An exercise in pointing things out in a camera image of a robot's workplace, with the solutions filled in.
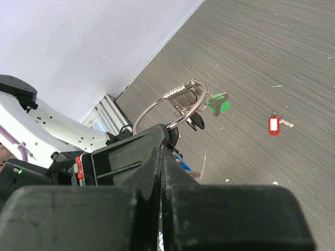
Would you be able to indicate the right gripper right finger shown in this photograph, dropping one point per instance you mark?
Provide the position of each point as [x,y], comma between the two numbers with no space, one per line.
[228,217]

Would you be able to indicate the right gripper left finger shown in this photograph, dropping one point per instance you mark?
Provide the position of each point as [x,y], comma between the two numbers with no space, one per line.
[36,216]

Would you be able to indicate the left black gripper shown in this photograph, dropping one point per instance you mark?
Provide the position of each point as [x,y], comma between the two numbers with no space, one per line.
[112,164]

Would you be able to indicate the blue tagged key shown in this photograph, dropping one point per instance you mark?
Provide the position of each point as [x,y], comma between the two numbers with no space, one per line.
[179,159]

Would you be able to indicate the metal keyring with keys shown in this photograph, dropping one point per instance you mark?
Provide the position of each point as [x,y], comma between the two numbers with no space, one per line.
[188,99]

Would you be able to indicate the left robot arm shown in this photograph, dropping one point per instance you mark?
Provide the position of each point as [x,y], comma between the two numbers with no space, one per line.
[53,150]

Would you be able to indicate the aluminium corner profile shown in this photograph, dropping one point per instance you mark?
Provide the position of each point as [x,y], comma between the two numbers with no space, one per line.
[107,116]

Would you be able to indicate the red tagged key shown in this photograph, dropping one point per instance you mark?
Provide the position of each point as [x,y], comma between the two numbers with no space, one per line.
[274,122]

